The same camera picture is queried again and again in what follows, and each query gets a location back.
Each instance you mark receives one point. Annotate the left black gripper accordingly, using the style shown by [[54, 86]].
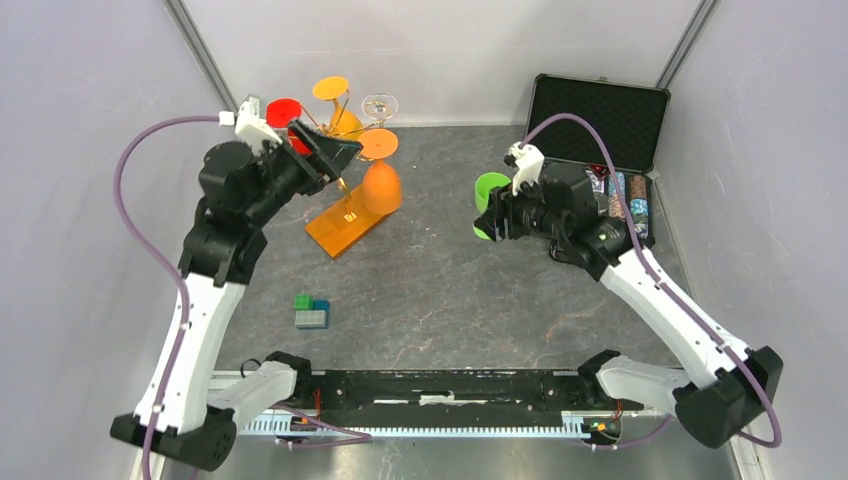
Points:
[[331, 155]]

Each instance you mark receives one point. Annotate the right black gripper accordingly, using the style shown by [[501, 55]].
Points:
[[492, 222]]

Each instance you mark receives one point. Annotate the green plastic wine glass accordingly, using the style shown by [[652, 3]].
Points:
[[482, 186]]

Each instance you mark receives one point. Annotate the orange plastic wine glass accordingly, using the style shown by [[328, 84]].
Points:
[[382, 188]]

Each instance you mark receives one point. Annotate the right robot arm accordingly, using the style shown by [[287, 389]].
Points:
[[722, 384]]

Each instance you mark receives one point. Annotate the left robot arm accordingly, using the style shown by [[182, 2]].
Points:
[[179, 417]]

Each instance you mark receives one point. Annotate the yellow-orange plastic wine glass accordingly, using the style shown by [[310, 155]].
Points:
[[343, 122]]

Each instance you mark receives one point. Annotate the red plastic wine glass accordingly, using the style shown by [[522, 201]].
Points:
[[279, 113]]

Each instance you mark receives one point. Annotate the clear wine glass back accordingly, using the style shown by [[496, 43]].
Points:
[[379, 108]]

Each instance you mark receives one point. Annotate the wooden rack base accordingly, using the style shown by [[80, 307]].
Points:
[[350, 219]]

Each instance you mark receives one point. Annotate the green toy brick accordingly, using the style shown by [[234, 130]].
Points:
[[303, 302]]

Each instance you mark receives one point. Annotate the blue toy brick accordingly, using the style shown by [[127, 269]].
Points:
[[321, 305]]

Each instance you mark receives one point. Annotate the grey toy brick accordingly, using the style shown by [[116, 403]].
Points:
[[311, 319]]

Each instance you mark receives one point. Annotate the gold wire glass rack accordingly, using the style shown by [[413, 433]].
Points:
[[345, 124]]

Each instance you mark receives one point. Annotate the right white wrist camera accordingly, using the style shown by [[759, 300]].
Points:
[[527, 162]]

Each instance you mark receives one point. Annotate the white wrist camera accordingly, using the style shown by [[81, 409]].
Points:
[[249, 125], [527, 162]]

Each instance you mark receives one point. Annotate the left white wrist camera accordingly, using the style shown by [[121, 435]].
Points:
[[249, 125]]

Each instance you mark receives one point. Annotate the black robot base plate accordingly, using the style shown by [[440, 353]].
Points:
[[451, 398]]

